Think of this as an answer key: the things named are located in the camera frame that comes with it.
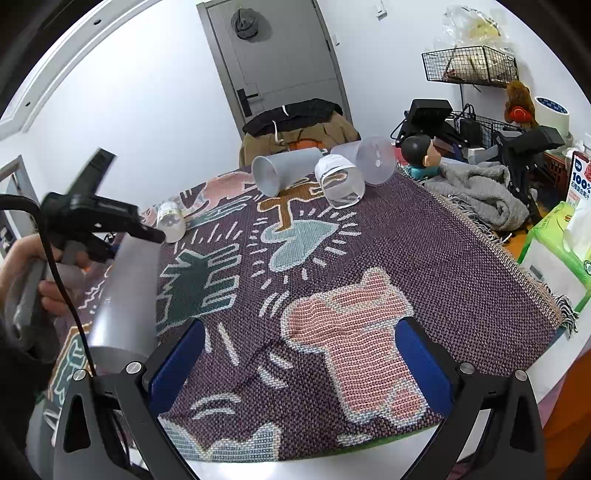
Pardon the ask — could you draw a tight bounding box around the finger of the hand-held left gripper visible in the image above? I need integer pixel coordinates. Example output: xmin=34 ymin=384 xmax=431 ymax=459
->
xmin=83 ymin=233 xmax=119 ymax=266
xmin=131 ymin=217 xmax=166 ymax=244

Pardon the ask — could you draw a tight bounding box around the grey hat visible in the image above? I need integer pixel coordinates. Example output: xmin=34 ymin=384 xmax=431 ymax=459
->
xmin=230 ymin=8 xmax=262 ymax=42

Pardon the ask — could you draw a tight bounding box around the tall grey cup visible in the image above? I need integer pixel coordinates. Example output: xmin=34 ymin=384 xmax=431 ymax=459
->
xmin=85 ymin=233 xmax=162 ymax=374

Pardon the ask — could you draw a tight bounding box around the black wire shelf basket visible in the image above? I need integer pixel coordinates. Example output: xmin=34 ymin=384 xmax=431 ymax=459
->
xmin=450 ymin=111 xmax=523 ymax=149

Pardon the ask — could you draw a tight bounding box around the white juice carton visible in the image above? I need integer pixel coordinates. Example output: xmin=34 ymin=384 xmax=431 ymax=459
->
xmin=565 ymin=147 xmax=591 ymax=209

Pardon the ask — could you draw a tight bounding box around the red crate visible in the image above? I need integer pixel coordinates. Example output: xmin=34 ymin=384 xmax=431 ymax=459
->
xmin=542 ymin=152 xmax=571 ymax=191

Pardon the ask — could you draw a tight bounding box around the person's left hand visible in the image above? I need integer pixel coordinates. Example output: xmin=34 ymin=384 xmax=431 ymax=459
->
xmin=0 ymin=233 xmax=89 ymax=320

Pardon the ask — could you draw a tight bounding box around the brown coat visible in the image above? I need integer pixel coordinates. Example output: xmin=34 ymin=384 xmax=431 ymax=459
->
xmin=239 ymin=113 xmax=362 ymax=168

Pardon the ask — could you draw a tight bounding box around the grey plastic cup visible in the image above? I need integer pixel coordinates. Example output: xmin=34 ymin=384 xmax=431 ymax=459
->
xmin=252 ymin=148 xmax=327 ymax=195

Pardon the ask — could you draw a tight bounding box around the translucent plastic cup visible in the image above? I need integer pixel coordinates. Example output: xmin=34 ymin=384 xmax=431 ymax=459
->
xmin=330 ymin=136 xmax=397 ymax=186

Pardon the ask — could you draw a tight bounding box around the grey fringed throw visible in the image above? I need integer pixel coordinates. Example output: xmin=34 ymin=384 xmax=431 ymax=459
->
xmin=424 ymin=161 xmax=530 ymax=232

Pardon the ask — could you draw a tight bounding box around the black handbag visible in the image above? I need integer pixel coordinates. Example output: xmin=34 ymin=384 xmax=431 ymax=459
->
xmin=459 ymin=103 xmax=484 ymax=145

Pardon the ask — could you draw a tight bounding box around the grey door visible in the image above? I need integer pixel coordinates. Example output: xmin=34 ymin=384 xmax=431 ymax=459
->
xmin=198 ymin=0 xmax=350 ymax=136

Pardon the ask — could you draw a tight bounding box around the black-haired doll figure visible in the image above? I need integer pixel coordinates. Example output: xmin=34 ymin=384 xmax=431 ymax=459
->
xmin=399 ymin=134 xmax=456 ymax=179

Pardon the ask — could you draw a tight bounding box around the black monitor device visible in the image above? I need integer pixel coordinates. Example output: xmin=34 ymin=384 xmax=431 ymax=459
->
xmin=392 ymin=99 xmax=456 ymax=140

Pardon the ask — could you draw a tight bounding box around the brown plush toy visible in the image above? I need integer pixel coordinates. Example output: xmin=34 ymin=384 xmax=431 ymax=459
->
xmin=503 ymin=80 xmax=540 ymax=129

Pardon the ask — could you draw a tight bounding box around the black wire wall basket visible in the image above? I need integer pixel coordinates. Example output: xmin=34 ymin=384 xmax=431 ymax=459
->
xmin=421 ymin=45 xmax=519 ymax=87

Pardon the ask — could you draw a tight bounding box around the black stand device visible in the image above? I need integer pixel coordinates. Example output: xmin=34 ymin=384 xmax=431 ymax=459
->
xmin=491 ymin=126 xmax=567 ymax=219

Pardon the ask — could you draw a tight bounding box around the green tissue pack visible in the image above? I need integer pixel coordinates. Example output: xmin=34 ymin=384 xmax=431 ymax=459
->
xmin=516 ymin=200 xmax=591 ymax=315

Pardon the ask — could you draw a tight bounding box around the clear glass cup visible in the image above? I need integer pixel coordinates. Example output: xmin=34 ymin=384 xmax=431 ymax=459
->
xmin=314 ymin=154 xmax=366 ymax=210

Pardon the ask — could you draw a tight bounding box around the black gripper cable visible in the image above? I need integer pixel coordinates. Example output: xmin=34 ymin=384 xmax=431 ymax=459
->
xmin=0 ymin=194 xmax=99 ymax=377

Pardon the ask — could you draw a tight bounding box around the small clear cup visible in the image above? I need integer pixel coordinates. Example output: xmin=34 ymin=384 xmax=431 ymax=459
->
xmin=156 ymin=200 xmax=187 ymax=244

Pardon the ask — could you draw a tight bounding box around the clear plastic bag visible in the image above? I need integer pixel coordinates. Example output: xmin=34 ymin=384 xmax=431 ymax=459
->
xmin=441 ymin=4 xmax=503 ymax=48

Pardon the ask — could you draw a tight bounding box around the black garment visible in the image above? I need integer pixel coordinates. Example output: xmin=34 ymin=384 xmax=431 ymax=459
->
xmin=243 ymin=99 xmax=343 ymax=136

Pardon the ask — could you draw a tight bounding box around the white and blue roll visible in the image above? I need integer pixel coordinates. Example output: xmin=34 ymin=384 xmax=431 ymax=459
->
xmin=533 ymin=95 xmax=572 ymax=140

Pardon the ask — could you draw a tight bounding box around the printed woven blanket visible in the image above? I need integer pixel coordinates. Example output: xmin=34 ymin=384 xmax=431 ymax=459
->
xmin=44 ymin=168 xmax=579 ymax=463

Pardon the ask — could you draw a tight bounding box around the black door handle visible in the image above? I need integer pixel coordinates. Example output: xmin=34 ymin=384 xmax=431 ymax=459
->
xmin=236 ymin=87 xmax=260 ymax=117

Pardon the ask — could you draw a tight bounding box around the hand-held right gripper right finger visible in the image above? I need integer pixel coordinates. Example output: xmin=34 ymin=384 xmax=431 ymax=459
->
xmin=394 ymin=316 xmax=549 ymax=480

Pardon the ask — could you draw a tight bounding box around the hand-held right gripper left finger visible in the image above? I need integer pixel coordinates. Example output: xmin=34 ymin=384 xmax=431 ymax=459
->
xmin=48 ymin=318 xmax=206 ymax=480

